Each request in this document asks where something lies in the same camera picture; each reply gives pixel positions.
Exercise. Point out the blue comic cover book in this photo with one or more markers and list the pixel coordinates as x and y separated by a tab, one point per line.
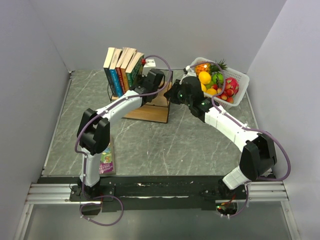
114	61

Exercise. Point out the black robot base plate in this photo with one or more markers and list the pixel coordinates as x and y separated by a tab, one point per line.
115	193

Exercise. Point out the dark grey cover book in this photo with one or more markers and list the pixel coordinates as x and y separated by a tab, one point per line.
107	70

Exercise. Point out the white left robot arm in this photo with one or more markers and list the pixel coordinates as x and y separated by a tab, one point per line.
93	135

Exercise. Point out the orange round fruit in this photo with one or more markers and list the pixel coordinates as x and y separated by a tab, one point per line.
204	77

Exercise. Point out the white plastic fruit basket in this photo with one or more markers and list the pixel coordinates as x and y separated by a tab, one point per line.
219	89

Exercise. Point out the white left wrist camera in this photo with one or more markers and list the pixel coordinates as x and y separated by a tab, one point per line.
148	63

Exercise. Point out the red 13-storey treehouse book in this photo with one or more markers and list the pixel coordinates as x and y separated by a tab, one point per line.
120	61

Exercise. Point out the pink dragon fruit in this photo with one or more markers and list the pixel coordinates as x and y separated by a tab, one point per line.
231	86

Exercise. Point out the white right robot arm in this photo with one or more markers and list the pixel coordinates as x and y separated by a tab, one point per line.
258	152

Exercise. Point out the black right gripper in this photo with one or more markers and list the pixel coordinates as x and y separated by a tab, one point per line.
171	94

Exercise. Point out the green 104-storey treehouse book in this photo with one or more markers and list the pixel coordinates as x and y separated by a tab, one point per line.
134	67

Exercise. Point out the yellow lemon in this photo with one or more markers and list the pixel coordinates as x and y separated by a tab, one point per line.
203	88

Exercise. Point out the green apple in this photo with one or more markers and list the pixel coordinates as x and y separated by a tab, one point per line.
217	78

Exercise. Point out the wooden two-tier metal shelf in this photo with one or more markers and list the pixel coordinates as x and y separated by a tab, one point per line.
158	109

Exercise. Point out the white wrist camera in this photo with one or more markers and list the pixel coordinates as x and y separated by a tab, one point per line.
148	63
188	72

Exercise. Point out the orange spiky fruit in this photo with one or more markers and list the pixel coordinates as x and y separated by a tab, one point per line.
203	67

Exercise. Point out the purple 117-storey treehouse book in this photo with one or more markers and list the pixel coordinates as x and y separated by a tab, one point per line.
107	162

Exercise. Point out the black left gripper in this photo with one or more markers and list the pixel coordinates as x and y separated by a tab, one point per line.
142	77

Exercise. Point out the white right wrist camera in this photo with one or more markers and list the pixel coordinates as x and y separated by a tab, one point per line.
188	72

